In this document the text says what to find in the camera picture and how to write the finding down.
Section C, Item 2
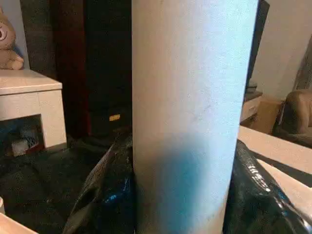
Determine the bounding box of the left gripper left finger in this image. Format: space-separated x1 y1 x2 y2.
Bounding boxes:
62 136 136 234

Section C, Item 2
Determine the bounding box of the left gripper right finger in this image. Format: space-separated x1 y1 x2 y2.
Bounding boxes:
223 140 312 234

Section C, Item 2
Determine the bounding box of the white plastic table top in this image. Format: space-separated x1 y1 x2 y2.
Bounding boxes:
0 196 39 234

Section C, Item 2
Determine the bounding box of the white plastic table leg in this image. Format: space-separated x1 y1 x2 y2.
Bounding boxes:
131 0 259 234

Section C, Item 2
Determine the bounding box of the white board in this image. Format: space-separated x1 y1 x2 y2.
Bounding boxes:
237 125 312 217

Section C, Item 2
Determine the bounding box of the black mat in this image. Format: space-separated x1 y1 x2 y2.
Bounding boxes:
0 136 134 234

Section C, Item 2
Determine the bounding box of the brown cardboard box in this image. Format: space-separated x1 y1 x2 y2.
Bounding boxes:
251 96 285 134

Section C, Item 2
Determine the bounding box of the brown armchair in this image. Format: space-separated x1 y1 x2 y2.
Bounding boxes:
272 89 312 147

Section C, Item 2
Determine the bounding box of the white cabinet with glass doors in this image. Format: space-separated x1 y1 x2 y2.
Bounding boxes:
0 69 67 156

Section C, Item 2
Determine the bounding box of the tall black cabinet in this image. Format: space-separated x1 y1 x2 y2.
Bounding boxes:
19 0 134 144

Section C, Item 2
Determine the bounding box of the black plastic covered panel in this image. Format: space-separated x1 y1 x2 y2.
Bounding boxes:
246 0 271 86

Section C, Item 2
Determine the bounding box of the beige plush toy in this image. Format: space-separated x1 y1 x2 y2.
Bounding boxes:
0 7 25 71

